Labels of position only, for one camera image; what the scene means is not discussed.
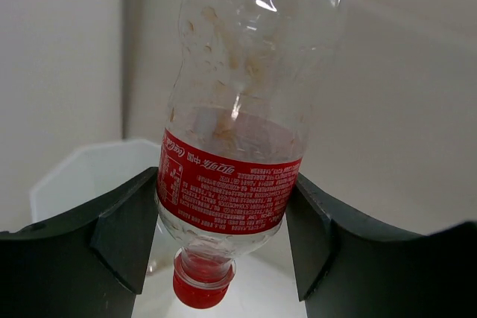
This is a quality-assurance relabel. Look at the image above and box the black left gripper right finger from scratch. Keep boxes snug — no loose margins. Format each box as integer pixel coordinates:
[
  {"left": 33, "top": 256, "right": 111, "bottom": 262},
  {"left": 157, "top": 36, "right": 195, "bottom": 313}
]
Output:
[{"left": 286, "top": 176, "right": 476, "bottom": 317}]

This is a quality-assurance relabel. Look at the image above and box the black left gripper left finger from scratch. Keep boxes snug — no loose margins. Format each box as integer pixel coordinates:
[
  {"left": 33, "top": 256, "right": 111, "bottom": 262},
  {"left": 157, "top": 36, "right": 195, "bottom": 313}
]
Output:
[{"left": 1, "top": 167, "right": 158, "bottom": 317}]

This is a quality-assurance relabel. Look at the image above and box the clear bottle red label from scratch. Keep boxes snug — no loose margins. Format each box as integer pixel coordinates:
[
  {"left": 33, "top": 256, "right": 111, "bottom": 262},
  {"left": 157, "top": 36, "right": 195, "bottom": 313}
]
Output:
[{"left": 156, "top": 0, "right": 344, "bottom": 309}]

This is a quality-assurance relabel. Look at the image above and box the translucent white plastic bin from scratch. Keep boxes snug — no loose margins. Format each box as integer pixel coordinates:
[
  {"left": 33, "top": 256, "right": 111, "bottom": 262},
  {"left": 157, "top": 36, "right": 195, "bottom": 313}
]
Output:
[{"left": 30, "top": 139, "right": 306, "bottom": 317}]

